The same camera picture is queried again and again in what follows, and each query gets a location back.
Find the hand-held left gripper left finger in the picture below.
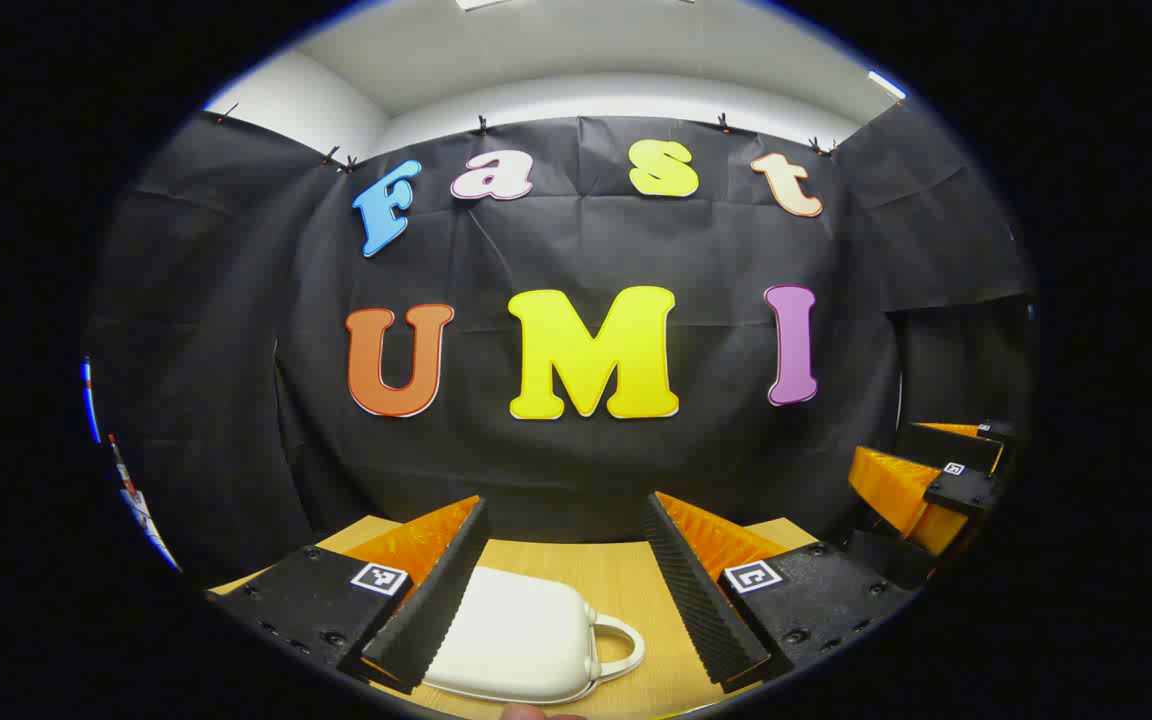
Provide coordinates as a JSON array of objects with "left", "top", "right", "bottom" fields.
[{"left": 204, "top": 494, "right": 492, "bottom": 695}]

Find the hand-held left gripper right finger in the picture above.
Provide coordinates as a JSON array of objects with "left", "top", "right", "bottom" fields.
[{"left": 642, "top": 490, "right": 924, "bottom": 695}]

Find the white suitcase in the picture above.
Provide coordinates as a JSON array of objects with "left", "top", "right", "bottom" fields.
[{"left": 423, "top": 567, "right": 647, "bottom": 706}]

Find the red capped bottle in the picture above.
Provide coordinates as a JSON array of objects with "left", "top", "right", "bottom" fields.
[{"left": 108, "top": 433, "right": 137, "bottom": 496}]

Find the black backdrop cloth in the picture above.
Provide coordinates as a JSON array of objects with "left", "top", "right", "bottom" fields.
[{"left": 84, "top": 100, "right": 1037, "bottom": 591}]

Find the bright blue white screen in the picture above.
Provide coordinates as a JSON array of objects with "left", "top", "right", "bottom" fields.
[{"left": 81, "top": 355, "right": 103, "bottom": 446}]

